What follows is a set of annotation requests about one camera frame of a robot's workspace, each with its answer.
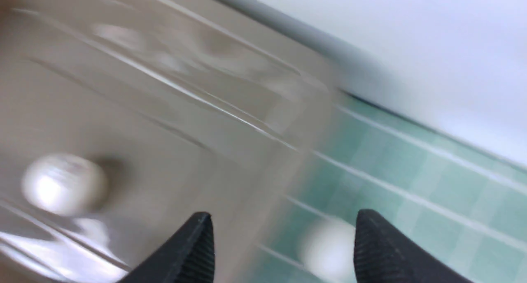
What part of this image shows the white ball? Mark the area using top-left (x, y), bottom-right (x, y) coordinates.
top-left (21, 153), bottom-right (109, 217)
top-left (298, 217), bottom-right (356, 283)

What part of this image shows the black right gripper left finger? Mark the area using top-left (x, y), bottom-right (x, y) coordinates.
top-left (120, 212), bottom-right (216, 283)

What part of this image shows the green checkered tablecloth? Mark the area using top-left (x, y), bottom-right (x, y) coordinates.
top-left (240, 93), bottom-right (527, 283)

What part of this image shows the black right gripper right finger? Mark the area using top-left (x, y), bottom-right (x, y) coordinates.
top-left (354, 209), bottom-right (470, 283)

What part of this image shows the olive green plastic bin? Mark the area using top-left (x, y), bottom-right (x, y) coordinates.
top-left (1, 0), bottom-right (338, 283)

